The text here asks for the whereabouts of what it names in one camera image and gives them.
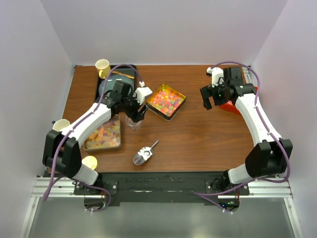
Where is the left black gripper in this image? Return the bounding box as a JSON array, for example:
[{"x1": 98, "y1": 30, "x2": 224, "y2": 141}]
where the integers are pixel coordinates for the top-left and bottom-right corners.
[{"x1": 121, "y1": 90, "x2": 148, "y2": 122}]

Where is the clear plastic jar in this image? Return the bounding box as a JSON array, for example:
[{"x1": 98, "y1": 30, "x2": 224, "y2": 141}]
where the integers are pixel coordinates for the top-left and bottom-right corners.
[{"x1": 125, "y1": 116, "x2": 143, "y2": 130}]

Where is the gold tin of gummy candies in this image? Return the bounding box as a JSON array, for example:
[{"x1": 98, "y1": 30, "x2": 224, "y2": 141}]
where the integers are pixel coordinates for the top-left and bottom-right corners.
[{"x1": 146, "y1": 84, "x2": 186, "y2": 121}]

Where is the silver tin of popsicle candies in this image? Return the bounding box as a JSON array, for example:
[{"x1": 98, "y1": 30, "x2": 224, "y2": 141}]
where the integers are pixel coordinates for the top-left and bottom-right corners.
[{"x1": 83, "y1": 115, "x2": 121, "y2": 151}]

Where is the metal candy scoop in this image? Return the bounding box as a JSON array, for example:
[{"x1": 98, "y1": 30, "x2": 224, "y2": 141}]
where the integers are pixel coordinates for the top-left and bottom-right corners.
[{"x1": 133, "y1": 140, "x2": 159, "y2": 166}]

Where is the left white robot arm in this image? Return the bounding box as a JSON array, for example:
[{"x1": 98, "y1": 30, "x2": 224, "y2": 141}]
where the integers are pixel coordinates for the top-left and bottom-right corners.
[{"x1": 43, "y1": 81, "x2": 153, "y2": 194}]

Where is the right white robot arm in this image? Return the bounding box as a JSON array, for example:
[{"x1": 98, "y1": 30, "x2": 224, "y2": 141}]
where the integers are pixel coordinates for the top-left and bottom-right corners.
[{"x1": 200, "y1": 67, "x2": 293, "y2": 195}]

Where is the orange box of lollipops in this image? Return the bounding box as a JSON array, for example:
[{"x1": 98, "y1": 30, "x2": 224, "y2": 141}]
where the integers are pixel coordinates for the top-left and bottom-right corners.
[{"x1": 220, "y1": 83, "x2": 258, "y2": 115}]

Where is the blue-grey plate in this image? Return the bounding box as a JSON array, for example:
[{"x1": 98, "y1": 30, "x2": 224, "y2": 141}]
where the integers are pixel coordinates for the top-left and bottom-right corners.
[{"x1": 98, "y1": 74, "x2": 134, "y2": 94}]

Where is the black serving tray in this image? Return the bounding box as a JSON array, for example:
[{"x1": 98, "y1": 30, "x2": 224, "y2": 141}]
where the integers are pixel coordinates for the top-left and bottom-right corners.
[{"x1": 95, "y1": 66, "x2": 137, "y2": 100}]

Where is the yellow mug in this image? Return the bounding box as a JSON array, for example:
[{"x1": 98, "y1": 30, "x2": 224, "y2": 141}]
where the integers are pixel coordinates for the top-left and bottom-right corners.
[{"x1": 95, "y1": 59, "x2": 111, "y2": 79}]

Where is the dark green paper cup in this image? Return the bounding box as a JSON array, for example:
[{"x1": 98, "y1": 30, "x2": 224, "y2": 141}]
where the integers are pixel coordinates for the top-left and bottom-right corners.
[{"x1": 52, "y1": 119, "x2": 71, "y2": 132}]

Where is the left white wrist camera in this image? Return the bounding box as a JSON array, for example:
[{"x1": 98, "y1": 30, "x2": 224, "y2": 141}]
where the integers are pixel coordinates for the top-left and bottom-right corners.
[{"x1": 135, "y1": 87, "x2": 153, "y2": 105}]

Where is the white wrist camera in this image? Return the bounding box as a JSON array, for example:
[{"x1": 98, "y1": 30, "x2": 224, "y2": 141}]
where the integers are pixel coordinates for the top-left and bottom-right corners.
[
  {"x1": 206, "y1": 67, "x2": 224, "y2": 87},
  {"x1": 135, "y1": 87, "x2": 153, "y2": 105}
]

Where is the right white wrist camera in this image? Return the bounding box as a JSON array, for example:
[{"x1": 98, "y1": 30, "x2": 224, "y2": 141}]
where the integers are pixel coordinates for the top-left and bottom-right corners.
[{"x1": 206, "y1": 67, "x2": 224, "y2": 87}]

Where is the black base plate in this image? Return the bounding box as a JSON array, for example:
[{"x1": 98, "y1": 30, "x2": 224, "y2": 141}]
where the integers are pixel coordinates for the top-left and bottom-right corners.
[{"x1": 73, "y1": 171, "x2": 250, "y2": 207}]

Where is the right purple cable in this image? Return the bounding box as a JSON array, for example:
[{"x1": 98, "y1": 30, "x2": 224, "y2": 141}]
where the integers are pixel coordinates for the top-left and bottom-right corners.
[{"x1": 193, "y1": 60, "x2": 291, "y2": 211}]

